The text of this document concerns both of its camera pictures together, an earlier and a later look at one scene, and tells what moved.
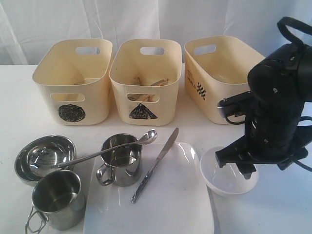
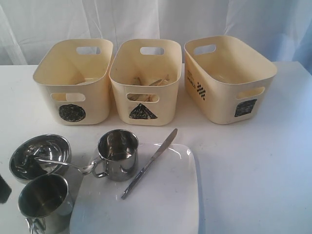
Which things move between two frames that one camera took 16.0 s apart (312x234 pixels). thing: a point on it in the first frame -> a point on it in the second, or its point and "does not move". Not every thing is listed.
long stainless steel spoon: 148,137 -> 86,170
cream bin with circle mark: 73,77 does not move
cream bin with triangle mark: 146,73 does not move
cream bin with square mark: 216,68 does not move
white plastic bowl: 226,181 -> 79,97
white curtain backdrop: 26,25 does not move
